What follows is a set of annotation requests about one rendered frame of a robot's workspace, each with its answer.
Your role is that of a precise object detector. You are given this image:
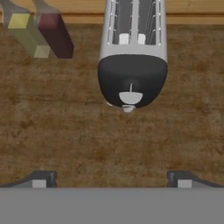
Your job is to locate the yellow glass bottle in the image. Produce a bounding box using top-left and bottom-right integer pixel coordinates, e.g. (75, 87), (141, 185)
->
(0, 0), (52, 59)

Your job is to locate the silver and black toaster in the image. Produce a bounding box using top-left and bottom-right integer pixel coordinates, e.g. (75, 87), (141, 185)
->
(97, 0), (169, 114)

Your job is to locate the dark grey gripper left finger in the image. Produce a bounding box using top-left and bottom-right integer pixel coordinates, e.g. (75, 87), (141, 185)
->
(0, 170), (58, 189)

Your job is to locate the dark red glass bottle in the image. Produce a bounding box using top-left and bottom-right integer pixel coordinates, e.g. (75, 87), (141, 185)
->
(32, 0), (74, 60)

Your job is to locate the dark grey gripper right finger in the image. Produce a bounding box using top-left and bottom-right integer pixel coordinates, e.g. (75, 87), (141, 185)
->
(166, 170), (224, 189)

